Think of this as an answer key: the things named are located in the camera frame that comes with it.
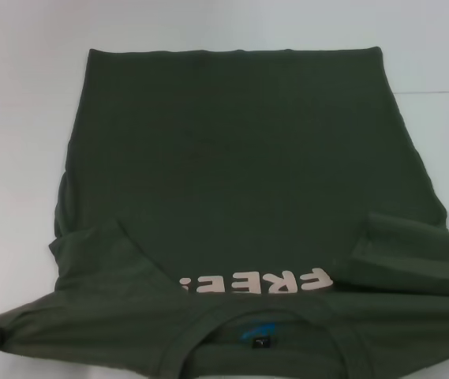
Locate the dark green printed t-shirt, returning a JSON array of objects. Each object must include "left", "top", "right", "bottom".
[{"left": 0, "top": 46, "right": 449, "bottom": 379}]

